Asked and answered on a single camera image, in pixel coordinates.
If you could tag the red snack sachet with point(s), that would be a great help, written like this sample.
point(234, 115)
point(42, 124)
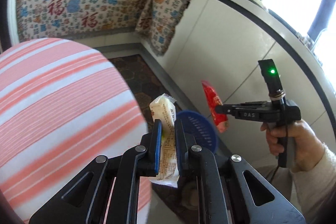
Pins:
point(213, 100)

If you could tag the blue plastic trash basket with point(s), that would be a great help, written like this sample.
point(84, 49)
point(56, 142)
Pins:
point(200, 127)

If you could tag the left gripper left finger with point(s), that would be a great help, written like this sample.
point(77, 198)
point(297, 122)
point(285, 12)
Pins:
point(107, 189)

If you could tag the pink striped tablecloth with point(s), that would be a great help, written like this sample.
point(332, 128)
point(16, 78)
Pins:
point(62, 104)

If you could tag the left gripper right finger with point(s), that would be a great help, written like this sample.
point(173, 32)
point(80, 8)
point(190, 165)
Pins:
point(229, 189)

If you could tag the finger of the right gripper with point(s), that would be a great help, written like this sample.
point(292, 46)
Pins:
point(249, 107)

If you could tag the person right hand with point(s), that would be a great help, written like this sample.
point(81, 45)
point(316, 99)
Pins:
point(309, 150)

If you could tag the small cream candy wrapper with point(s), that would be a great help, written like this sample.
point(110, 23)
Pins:
point(163, 108)

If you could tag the white counter cabinet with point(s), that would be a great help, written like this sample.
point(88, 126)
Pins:
point(221, 41)

